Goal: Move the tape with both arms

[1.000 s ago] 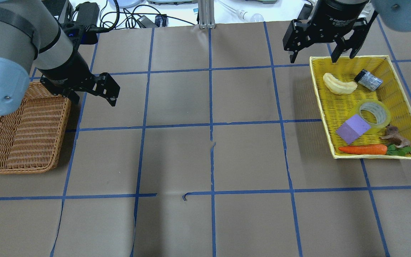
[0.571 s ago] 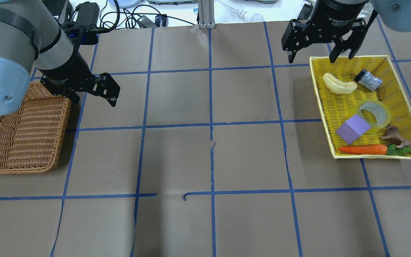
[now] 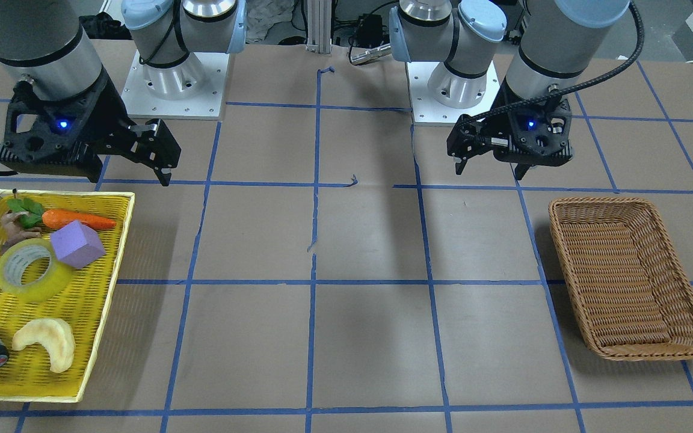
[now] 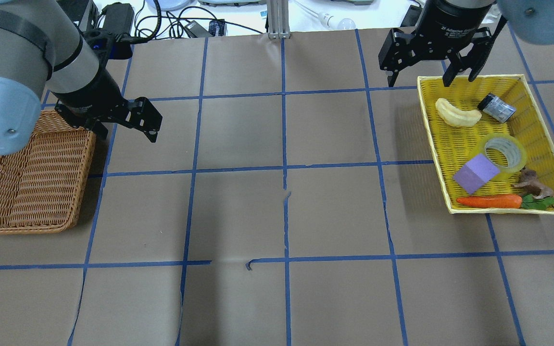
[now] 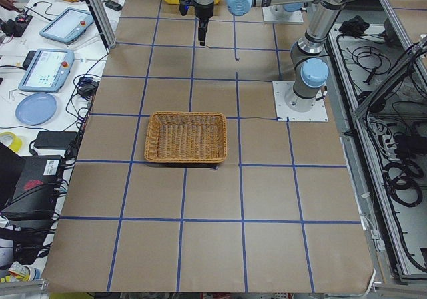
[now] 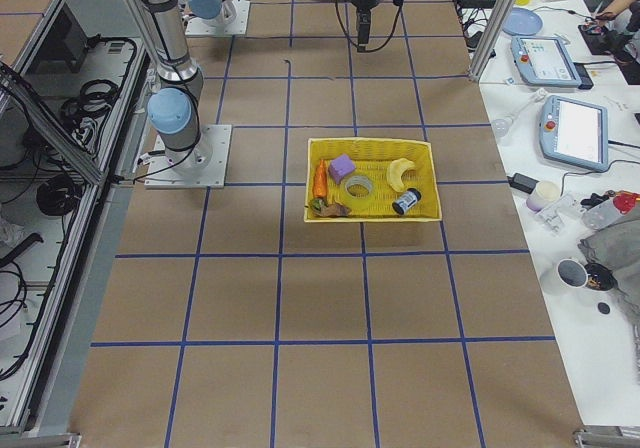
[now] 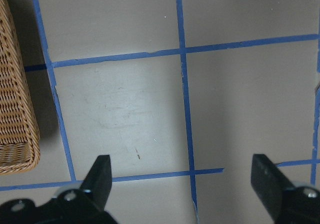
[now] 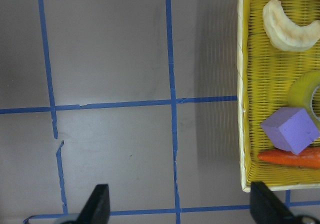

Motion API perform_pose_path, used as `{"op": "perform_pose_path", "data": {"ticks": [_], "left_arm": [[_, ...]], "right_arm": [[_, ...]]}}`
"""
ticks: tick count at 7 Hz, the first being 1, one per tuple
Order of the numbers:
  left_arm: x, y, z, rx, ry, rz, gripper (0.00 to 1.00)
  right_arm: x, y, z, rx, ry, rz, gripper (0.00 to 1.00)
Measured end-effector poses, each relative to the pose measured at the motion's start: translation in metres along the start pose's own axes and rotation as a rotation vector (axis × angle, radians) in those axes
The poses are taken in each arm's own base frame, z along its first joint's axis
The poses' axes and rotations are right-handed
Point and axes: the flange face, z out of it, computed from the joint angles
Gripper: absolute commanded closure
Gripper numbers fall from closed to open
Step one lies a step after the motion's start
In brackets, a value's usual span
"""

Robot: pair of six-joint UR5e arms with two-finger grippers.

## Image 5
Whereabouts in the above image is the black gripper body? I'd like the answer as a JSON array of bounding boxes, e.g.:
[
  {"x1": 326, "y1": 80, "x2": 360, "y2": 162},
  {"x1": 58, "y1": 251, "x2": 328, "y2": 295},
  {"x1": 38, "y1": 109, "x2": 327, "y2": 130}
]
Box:
[{"x1": 194, "y1": 0, "x2": 214, "y2": 19}]

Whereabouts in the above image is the yellow tape roll on desk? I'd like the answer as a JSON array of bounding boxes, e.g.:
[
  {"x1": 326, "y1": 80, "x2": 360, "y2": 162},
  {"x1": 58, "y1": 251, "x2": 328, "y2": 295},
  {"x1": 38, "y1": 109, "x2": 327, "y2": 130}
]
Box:
[{"x1": 0, "y1": 131, "x2": 23, "y2": 153}]

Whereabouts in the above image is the brown wicker basket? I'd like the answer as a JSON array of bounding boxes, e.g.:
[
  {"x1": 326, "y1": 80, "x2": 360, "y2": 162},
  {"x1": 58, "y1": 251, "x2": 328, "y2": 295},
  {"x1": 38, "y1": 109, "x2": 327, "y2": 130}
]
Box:
[{"x1": 144, "y1": 111, "x2": 228, "y2": 164}]

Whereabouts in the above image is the upper teach pendant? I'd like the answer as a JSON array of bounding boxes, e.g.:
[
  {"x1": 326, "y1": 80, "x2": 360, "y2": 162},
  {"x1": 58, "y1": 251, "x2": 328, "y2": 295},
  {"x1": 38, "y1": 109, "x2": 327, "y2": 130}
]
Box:
[{"x1": 39, "y1": 7, "x2": 94, "y2": 45}]

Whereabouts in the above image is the blue plastic plate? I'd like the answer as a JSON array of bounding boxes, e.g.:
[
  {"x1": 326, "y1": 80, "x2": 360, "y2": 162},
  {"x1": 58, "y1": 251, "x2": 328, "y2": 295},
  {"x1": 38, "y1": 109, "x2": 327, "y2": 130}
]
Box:
[{"x1": 15, "y1": 93, "x2": 57, "y2": 125}]

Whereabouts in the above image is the black power adapter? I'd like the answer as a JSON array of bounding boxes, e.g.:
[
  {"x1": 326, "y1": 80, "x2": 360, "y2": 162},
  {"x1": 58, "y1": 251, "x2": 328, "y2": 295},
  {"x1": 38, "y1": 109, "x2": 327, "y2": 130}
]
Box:
[{"x1": 33, "y1": 131, "x2": 77, "y2": 150}]

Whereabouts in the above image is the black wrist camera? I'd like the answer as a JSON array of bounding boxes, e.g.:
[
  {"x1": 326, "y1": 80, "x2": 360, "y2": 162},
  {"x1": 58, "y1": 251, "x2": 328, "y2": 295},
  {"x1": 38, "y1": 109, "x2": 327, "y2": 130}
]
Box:
[{"x1": 179, "y1": 0, "x2": 193, "y2": 16}]

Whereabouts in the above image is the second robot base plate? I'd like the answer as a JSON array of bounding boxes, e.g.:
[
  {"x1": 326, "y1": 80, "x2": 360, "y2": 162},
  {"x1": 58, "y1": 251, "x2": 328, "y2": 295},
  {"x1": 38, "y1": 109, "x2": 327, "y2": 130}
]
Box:
[{"x1": 262, "y1": 5, "x2": 304, "y2": 25}]

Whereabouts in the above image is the aluminium frame post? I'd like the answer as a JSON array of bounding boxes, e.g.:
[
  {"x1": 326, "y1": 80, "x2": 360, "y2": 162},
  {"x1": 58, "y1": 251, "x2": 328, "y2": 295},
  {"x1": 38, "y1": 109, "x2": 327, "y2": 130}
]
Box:
[{"x1": 85, "y1": 0, "x2": 117, "y2": 49}]

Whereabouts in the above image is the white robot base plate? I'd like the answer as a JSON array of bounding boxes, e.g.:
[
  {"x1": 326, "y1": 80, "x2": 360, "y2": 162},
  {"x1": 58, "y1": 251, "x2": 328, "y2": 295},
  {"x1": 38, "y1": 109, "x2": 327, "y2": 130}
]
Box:
[{"x1": 272, "y1": 81, "x2": 328, "y2": 122}]

